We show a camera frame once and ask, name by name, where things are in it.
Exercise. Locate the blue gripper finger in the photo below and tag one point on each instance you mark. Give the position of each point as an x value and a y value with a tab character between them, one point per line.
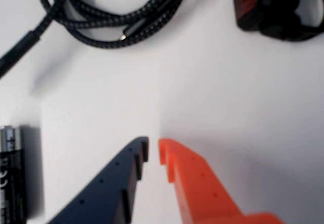
106	196

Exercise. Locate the black AA battery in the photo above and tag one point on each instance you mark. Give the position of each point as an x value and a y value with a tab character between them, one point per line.
10	171

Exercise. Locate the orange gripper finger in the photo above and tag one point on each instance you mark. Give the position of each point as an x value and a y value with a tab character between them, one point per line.
202	196

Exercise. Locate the black bike light red lens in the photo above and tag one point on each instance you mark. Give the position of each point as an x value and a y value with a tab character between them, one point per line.
248	6

